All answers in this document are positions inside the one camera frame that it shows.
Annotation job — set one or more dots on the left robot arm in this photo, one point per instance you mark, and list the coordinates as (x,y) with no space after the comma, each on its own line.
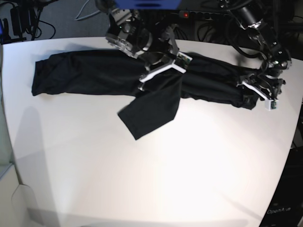
(249,16)

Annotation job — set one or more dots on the black long-sleeve T-shirt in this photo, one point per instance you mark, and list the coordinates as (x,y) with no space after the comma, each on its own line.
(111,72)

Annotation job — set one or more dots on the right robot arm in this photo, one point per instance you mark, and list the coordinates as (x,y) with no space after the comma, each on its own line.
(138,31)

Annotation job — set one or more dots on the black power strip red switch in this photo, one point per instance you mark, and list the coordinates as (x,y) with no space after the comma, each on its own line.
(201,15)

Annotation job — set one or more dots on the black OpenArm equipment case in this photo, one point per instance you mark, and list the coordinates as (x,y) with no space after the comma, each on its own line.
(286,206)

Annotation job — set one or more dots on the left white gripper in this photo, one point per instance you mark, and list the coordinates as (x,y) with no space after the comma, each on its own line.
(268,89)

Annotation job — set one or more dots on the blue plastic box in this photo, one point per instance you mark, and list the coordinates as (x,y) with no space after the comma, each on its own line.
(148,4)

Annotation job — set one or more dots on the black power adapter brick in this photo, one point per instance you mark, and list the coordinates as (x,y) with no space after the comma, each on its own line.
(20,18)

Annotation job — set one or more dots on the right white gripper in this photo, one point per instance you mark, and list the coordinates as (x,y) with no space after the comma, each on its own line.
(159,62)

